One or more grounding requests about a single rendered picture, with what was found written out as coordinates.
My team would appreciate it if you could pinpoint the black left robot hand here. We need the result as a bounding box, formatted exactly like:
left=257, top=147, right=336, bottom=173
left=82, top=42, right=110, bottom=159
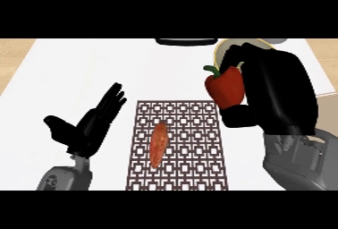
left=43, top=82, right=128, bottom=159

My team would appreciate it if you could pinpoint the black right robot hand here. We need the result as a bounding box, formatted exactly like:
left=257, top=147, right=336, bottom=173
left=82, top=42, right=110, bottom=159
left=218, top=42, right=319, bottom=137

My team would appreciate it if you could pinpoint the red bell pepper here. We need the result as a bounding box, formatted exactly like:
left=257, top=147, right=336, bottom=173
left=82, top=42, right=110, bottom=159
left=202, top=64, right=245, bottom=111

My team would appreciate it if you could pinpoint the yellow-rimmed grey bowl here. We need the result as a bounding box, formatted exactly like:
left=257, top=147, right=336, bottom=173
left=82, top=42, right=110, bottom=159
left=212, top=38, right=277, bottom=72

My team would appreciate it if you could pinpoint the brown patterned placemat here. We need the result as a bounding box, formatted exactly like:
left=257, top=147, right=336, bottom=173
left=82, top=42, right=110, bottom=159
left=124, top=100, right=230, bottom=191

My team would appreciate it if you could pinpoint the orange sweet potato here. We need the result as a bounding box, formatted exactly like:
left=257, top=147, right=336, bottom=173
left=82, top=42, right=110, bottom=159
left=149, top=120, right=169, bottom=169

